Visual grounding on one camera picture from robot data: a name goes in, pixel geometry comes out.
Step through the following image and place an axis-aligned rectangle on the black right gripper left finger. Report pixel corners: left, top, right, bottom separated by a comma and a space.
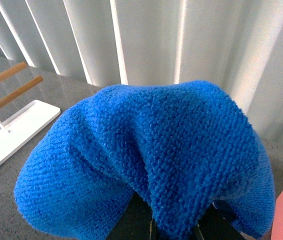
107, 192, 158, 240

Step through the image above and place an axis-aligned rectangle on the white pleated curtain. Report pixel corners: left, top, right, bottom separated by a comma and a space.
0, 0, 283, 144

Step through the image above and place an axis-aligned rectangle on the blue microfiber cloth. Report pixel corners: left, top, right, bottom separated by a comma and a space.
14, 80, 275, 240

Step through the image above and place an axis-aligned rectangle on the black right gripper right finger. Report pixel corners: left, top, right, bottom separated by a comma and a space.
193, 203, 245, 240

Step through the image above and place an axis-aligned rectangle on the white rack with wooden bars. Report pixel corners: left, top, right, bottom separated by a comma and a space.
0, 75, 61, 166

